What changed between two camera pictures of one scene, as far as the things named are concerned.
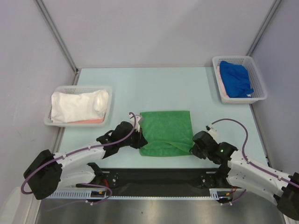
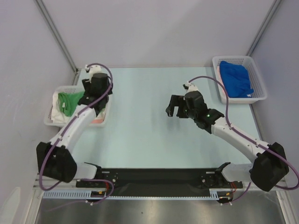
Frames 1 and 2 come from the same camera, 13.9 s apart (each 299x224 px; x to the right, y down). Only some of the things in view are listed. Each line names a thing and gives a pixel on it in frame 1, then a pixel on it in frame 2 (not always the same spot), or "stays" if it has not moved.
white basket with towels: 238,80 stays
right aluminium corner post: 277,3 stays
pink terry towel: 96,121 stays
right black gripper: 197,150 → 178,105
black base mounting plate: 155,181 stays
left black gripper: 140,140 → 87,85
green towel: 167,133 → 68,101
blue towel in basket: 236,80 stays
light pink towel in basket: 223,89 stays
